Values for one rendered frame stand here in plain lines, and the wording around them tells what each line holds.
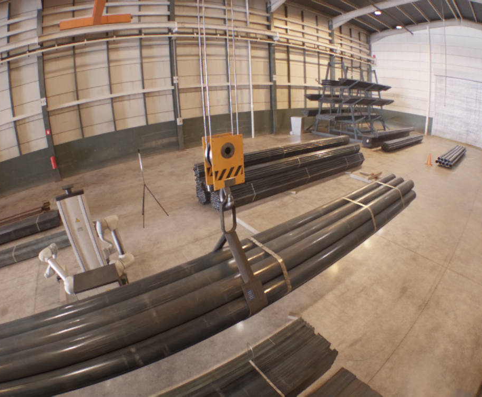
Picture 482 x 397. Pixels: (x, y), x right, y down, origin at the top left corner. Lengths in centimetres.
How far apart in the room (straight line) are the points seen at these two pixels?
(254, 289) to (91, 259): 216
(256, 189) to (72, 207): 425
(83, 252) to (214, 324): 204
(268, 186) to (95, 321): 525
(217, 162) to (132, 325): 107
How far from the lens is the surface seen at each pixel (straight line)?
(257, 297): 177
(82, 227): 310
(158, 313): 158
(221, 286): 166
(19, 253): 610
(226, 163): 147
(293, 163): 681
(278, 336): 296
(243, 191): 580
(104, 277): 306
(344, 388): 234
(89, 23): 1167
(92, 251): 325
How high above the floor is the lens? 259
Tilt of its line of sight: 24 degrees down
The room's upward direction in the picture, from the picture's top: 3 degrees counter-clockwise
